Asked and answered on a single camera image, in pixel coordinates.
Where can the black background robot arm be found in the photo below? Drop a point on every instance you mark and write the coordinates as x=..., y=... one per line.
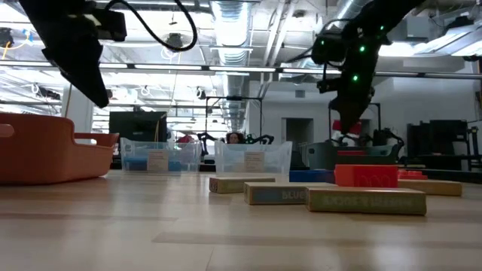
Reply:
x=263, y=138
x=382, y=136
x=203, y=145

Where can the black aluminium table frame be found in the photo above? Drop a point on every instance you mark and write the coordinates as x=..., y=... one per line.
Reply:
x=452, y=176

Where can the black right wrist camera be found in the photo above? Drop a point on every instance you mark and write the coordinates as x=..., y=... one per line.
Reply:
x=329, y=49

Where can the black monitor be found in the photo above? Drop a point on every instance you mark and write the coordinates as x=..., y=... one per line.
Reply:
x=137, y=126

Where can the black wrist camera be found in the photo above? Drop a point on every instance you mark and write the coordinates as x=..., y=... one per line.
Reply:
x=109, y=26
x=329, y=49

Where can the orange plastic bin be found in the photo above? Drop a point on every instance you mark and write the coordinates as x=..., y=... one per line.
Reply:
x=45, y=158

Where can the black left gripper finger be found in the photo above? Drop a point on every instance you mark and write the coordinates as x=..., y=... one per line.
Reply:
x=83, y=71

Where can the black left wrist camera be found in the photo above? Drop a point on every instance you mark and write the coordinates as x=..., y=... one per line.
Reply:
x=109, y=26

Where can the black metal stand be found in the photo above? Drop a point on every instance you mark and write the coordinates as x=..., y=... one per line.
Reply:
x=473, y=147

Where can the black station frame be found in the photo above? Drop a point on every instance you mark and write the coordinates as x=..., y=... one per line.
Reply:
x=379, y=116
x=233, y=98

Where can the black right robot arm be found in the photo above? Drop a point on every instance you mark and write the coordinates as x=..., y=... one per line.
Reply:
x=388, y=15

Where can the black shelf unit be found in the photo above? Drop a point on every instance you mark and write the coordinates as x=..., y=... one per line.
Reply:
x=437, y=139

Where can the person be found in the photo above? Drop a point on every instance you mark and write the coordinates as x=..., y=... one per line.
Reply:
x=234, y=138

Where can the long ceiling light bar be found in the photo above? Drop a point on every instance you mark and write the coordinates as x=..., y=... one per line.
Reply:
x=169, y=67

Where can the red plastic block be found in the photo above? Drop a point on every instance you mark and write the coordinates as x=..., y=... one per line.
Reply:
x=357, y=127
x=352, y=153

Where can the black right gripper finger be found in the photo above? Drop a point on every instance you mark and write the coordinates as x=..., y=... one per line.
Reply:
x=352, y=109

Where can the clear plastic bin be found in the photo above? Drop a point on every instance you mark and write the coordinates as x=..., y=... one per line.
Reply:
x=132, y=150
x=233, y=158

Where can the wooden block blue label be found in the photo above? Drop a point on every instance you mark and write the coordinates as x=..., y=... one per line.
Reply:
x=271, y=195

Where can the red rounded object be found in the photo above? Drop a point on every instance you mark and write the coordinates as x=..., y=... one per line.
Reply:
x=186, y=139

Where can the teal plastic bin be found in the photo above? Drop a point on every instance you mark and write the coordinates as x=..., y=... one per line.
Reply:
x=320, y=156

